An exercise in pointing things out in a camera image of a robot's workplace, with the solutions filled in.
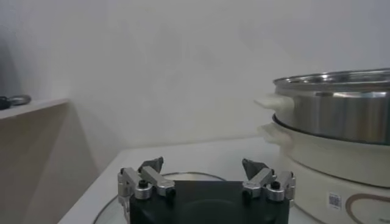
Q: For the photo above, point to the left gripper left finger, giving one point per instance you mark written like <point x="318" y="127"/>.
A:
<point x="152" y="179"/>

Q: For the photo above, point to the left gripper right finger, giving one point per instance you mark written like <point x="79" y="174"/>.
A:
<point x="262" y="179"/>

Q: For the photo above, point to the glass pot lid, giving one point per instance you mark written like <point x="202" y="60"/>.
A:
<point x="195" y="177"/>

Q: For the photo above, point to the cream electric steamer pot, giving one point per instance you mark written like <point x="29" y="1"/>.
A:
<point x="320" y="176"/>

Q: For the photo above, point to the steel perforated steamer basket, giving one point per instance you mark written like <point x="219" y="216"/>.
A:
<point x="335" y="115"/>

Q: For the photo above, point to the plain white side desk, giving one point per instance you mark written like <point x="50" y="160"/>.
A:
<point x="30" y="106"/>

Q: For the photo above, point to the round black-rimmed mirror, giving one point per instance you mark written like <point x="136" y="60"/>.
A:
<point x="21" y="100"/>

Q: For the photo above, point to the black pouch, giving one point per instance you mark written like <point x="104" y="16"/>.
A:
<point x="3" y="103"/>

